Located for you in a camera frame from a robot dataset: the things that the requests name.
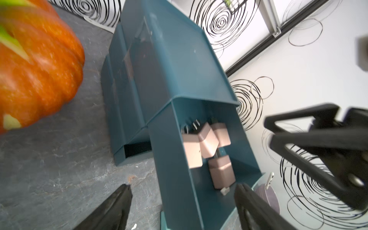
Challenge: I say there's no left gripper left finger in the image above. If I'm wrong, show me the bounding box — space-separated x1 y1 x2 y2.
74 184 133 230

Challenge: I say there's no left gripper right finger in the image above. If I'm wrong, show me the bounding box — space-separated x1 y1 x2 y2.
234 183 295 230

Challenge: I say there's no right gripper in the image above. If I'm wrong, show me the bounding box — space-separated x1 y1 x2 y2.
264 103 368 210

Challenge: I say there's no pink plug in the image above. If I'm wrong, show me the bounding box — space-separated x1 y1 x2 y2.
208 149 236 190
211 123 231 148
182 125 203 169
193 119 219 159

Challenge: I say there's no teal top drawer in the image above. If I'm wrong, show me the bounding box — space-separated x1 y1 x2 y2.
148 98 262 230

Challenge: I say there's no teal drawer cabinet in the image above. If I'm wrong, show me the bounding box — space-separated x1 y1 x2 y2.
101 1 238 166

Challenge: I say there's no purple cup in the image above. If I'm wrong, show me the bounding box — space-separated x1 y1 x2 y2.
254 172 281 214

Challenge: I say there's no orange pumpkin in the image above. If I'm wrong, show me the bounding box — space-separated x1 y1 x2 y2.
1 1 85 133

